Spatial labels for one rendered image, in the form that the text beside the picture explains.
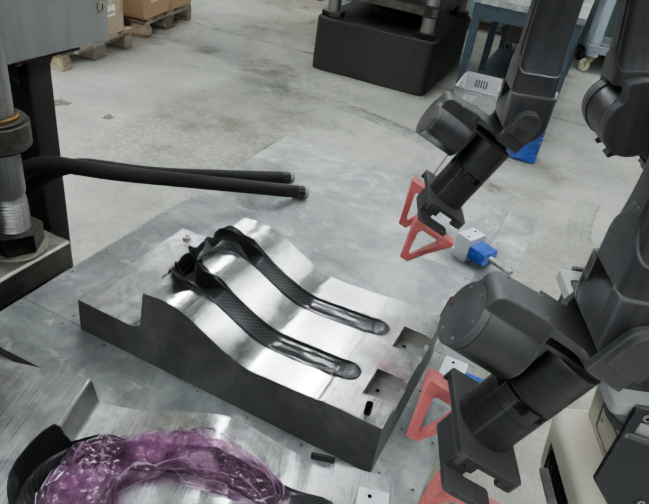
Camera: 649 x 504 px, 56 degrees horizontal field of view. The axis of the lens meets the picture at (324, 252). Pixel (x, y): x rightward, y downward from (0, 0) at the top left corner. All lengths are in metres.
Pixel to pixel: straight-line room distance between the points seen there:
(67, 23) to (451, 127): 0.82
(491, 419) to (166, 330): 0.51
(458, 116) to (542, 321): 0.43
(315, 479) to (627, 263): 0.46
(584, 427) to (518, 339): 0.57
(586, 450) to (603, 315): 0.54
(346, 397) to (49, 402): 0.36
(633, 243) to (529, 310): 0.08
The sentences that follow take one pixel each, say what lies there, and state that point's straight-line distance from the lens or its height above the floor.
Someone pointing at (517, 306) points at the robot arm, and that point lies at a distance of 0.47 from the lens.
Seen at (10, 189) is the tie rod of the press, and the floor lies 0.92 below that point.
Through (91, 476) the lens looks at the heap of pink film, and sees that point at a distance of 0.74.
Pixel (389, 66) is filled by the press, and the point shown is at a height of 0.16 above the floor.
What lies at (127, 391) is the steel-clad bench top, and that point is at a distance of 0.94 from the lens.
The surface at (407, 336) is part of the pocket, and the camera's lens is 0.96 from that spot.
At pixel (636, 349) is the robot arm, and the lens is 0.48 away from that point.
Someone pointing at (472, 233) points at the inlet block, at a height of 0.85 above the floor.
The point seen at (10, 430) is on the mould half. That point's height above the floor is 0.91.
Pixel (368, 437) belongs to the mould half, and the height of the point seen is 0.86.
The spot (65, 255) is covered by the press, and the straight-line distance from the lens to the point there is 1.29.
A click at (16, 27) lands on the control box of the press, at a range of 1.30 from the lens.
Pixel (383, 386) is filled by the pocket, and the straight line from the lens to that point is 0.89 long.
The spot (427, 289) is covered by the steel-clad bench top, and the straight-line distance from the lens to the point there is 1.20.
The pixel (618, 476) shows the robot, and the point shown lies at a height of 0.94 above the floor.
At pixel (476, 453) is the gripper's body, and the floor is 1.09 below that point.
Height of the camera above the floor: 1.48
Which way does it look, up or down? 33 degrees down
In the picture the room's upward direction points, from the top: 9 degrees clockwise
